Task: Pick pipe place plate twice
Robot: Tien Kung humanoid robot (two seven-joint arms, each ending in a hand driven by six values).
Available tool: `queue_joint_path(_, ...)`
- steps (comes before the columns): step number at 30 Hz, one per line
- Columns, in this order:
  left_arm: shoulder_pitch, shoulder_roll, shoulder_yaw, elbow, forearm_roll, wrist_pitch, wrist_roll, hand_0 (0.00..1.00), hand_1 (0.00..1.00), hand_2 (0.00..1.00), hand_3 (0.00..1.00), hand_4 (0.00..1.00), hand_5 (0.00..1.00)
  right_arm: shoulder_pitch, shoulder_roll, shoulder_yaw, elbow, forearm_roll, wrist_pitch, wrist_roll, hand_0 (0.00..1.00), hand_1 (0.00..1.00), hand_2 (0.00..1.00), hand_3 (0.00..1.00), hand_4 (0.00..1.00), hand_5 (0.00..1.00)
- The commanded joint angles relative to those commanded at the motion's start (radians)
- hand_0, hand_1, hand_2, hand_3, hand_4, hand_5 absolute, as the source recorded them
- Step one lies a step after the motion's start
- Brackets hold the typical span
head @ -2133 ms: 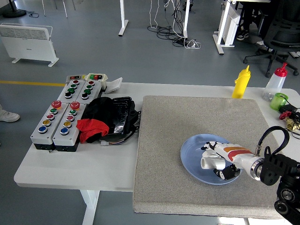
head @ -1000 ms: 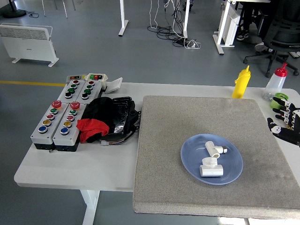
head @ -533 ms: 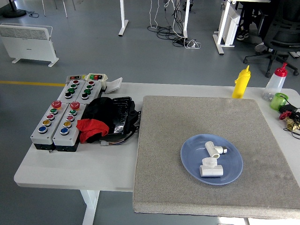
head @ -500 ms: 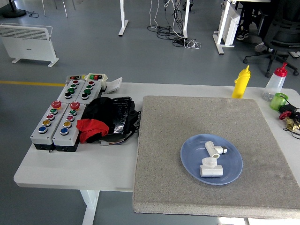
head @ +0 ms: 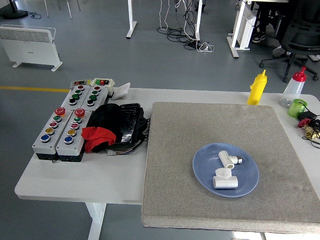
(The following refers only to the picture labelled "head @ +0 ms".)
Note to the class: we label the white pipe tee metal thread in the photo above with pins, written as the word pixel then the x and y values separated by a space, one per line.
pixel 228 160

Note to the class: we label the white plastic pipe tee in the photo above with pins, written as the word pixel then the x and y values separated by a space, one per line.
pixel 225 182

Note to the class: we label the blue plate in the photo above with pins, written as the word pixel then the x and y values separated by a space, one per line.
pixel 245 180

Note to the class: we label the black plastic tray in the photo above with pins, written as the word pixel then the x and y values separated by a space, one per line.
pixel 131 120

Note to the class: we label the grey-brown mat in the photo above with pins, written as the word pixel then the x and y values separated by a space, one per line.
pixel 190 130

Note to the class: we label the black cloth bag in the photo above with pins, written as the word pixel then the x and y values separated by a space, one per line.
pixel 105 116

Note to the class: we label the grey four-button control box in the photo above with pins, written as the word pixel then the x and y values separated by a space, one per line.
pixel 68 96
pixel 100 98

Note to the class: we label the red cloth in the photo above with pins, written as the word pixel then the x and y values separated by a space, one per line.
pixel 96 136

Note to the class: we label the grey five-button control box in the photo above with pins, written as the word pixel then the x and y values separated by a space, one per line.
pixel 75 147
pixel 46 145

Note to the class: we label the yellow squeeze bottle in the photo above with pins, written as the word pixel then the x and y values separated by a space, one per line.
pixel 257 90

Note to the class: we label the white desk leg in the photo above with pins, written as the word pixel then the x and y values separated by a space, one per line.
pixel 198 22
pixel 130 20

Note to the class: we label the white table leg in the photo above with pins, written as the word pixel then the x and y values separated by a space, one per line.
pixel 96 220

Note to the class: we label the white desk with side panel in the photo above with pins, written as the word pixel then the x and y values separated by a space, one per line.
pixel 242 27

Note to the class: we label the green plastic cup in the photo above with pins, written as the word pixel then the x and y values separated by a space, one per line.
pixel 295 108

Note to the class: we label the clear squeeze bottle red cap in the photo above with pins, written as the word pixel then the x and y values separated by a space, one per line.
pixel 293 91

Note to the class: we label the seated person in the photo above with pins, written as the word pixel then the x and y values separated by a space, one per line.
pixel 263 20

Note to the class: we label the black power adapter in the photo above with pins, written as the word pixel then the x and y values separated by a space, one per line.
pixel 307 115

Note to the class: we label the white panel heater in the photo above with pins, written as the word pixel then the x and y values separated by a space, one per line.
pixel 30 47

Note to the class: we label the black office chair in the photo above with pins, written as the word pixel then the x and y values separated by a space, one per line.
pixel 301 32

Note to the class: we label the black stand base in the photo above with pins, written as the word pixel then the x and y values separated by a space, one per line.
pixel 15 13

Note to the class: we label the white wall switch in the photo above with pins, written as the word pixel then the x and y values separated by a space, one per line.
pixel 121 90

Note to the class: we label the cream small switch box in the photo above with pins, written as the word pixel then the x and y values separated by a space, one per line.
pixel 102 82

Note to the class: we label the grey small switch box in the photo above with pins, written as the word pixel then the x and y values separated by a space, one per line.
pixel 80 82

